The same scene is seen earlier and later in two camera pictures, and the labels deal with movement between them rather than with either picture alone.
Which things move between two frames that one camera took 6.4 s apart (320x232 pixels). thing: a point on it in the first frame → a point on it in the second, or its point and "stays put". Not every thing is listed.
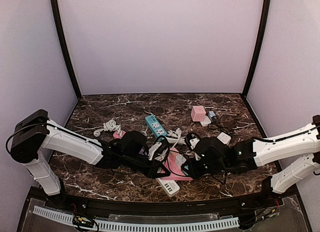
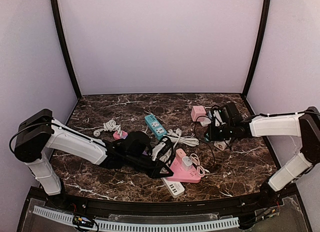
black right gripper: x=200 y=167 → x=214 y=131
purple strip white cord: x=109 y=125 stays put
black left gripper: x=149 y=164 stays put
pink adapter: x=116 y=135 stays put
